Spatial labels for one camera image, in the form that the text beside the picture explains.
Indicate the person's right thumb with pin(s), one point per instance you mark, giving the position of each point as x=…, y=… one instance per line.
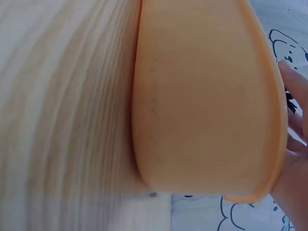
x=299, y=120

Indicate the orange plastic bowl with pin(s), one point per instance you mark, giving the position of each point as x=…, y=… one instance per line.
x=204, y=108

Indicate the person's right hand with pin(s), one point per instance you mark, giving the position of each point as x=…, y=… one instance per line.
x=297, y=168

